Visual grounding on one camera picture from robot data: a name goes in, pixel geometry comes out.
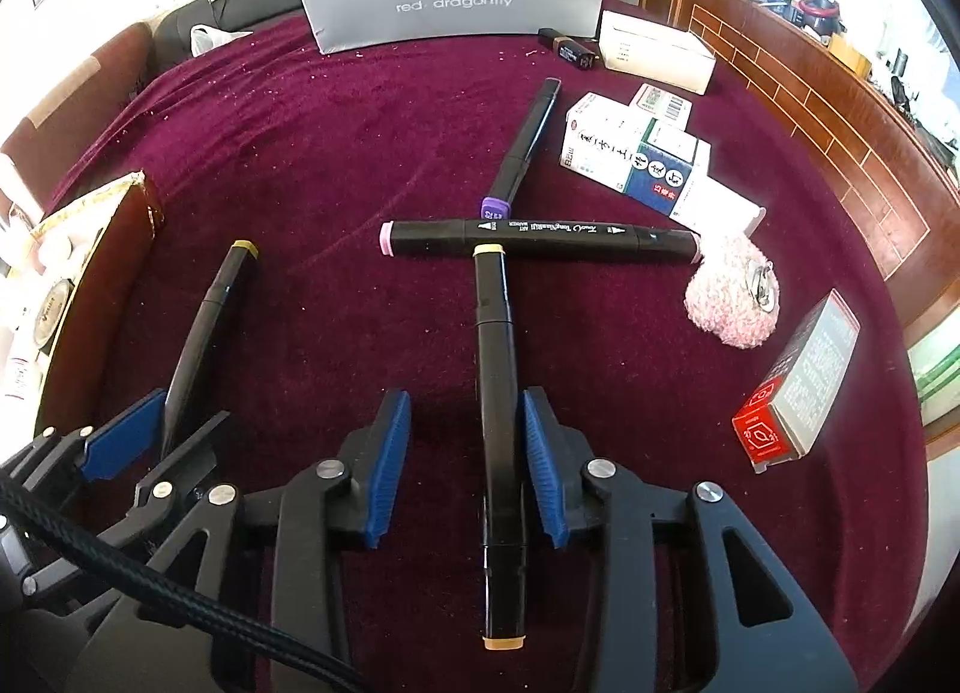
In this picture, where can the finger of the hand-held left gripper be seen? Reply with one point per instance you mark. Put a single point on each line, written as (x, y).
(199, 445)
(124, 438)

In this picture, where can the black marker purple cap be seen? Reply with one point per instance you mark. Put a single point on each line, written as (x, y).
(529, 134)

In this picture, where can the gold brown box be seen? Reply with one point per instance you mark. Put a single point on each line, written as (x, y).
(112, 273)

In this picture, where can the pink fluffy hair clip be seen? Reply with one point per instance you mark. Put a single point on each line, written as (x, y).
(724, 310)

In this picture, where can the black leather seat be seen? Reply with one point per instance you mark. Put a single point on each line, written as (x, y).
(225, 14)

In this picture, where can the black marker pink cap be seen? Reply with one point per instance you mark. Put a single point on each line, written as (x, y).
(540, 241)

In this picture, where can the white plastic bag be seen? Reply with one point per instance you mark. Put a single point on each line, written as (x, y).
(206, 39)

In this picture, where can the white cardboard box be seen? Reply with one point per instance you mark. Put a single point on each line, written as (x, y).
(652, 55)

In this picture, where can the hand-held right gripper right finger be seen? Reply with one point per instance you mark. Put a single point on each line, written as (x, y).
(541, 468)

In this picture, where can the small wooden box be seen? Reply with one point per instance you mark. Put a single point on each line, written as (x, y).
(851, 54)

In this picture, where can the white red-text medicine box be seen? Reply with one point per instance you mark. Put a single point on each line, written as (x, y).
(607, 142)

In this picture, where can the plain white flat box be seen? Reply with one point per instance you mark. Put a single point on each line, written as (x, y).
(720, 209)

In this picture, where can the wooden brick-pattern counter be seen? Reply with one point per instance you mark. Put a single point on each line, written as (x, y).
(810, 85)

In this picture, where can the green printed panel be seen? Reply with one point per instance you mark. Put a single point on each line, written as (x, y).
(937, 363)

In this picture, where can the grey box red end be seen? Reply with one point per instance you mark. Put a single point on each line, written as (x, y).
(806, 370)

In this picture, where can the black marker yellow cap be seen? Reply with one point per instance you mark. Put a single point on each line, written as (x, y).
(496, 363)
(210, 318)

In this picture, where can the small black box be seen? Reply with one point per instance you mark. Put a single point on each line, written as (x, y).
(574, 49)

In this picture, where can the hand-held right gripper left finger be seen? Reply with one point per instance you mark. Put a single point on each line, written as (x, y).
(390, 468)

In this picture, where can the red black round appliance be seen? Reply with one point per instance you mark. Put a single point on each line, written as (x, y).
(821, 10)

